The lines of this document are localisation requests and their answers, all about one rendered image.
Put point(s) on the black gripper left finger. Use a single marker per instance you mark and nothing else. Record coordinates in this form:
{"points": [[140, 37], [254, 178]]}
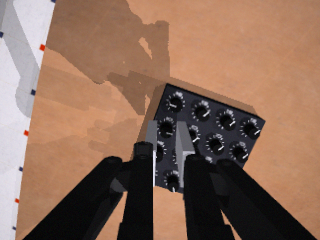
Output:
{"points": [[84, 211]]}

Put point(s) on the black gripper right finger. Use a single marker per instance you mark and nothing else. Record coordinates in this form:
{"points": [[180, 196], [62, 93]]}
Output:
{"points": [[251, 210]]}

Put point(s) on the black knob box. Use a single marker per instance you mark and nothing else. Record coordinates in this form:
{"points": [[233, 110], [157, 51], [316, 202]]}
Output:
{"points": [[231, 141]]}

